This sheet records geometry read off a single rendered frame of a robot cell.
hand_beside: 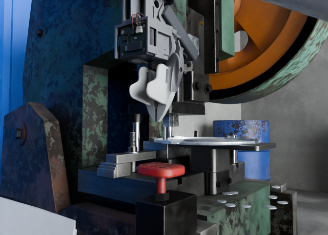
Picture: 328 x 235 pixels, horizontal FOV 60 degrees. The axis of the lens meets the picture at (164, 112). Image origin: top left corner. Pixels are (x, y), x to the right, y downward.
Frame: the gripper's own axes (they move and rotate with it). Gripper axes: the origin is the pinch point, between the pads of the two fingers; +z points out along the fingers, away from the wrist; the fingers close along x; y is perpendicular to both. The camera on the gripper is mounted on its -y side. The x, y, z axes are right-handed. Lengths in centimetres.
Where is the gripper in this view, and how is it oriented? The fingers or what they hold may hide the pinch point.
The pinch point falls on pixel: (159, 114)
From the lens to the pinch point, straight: 47.7
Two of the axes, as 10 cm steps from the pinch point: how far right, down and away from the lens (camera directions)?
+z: 0.0, 10.0, -0.5
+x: 7.9, -0.3, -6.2
